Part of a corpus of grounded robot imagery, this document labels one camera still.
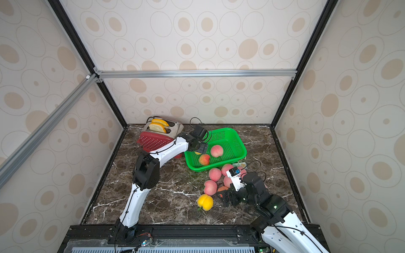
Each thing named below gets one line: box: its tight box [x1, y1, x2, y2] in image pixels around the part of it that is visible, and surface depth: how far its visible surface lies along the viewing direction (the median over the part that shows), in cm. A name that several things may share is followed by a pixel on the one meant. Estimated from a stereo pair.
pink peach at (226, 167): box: [221, 163, 235, 177], surface depth 92 cm
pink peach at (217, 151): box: [210, 144, 224, 158], surface depth 99 cm
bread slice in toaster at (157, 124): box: [148, 118, 170, 131], surface depth 94 cm
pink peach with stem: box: [203, 179, 218, 196], surface depth 85 cm
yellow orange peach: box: [197, 193, 214, 211], surface depth 79 cm
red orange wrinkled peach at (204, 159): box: [199, 153, 211, 166], surface depth 96 cm
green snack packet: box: [232, 161, 247, 168], surface depth 99 cm
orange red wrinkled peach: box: [217, 186, 229, 192], surface depth 85 cm
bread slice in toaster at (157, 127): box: [148, 122, 167, 134], surface depth 94 cm
